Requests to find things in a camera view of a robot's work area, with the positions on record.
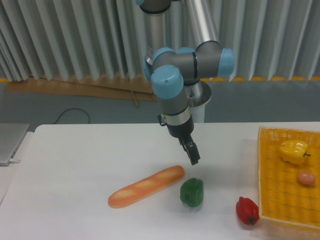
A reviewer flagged yellow bell pepper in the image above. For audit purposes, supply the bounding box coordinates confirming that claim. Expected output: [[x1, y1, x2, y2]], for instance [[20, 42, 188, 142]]
[[279, 140, 311, 165]]

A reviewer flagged black floor cable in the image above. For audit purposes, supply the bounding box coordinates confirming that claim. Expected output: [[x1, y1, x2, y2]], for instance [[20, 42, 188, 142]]
[[50, 107, 91, 125]]

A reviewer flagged red bell pepper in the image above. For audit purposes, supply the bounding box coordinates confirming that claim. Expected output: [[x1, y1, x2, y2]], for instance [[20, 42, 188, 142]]
[[236, 196, 260, 225]]

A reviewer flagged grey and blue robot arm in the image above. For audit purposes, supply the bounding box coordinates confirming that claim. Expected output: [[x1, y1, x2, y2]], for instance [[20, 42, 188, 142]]
[[135, 0, 235, 165]]

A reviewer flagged silver laptop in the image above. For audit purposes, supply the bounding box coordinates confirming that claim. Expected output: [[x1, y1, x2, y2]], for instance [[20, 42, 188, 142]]
[[0, 123, 29, 167]]

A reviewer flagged grey pleated curtain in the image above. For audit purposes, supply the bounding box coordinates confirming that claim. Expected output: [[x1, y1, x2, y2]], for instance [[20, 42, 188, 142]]
[[0, 0, 320, 81]]

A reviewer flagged green bell pepper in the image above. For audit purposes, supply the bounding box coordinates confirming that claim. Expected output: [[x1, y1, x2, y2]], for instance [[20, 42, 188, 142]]
[[180, 178, 204, 208]]

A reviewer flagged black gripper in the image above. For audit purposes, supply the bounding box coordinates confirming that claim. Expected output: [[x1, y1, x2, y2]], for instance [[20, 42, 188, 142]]
[[166, 117, 201, 165]]

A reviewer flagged brown cardboard sheet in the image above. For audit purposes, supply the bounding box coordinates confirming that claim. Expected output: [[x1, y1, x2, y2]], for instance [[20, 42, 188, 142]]
[[5, 73, 157, 107]]

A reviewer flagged orange baguette bread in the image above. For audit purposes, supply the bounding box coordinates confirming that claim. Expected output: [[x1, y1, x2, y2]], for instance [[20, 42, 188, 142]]
[[107, 165, 185, 209]]

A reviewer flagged brown egg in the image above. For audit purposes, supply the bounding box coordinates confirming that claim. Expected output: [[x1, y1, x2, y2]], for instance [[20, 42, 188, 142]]
[[296, 171, 316, 186]]

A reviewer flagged yellow wicker basket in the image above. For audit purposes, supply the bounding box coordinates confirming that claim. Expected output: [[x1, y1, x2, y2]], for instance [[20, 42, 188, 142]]
[[258, 126, 320, 232]]

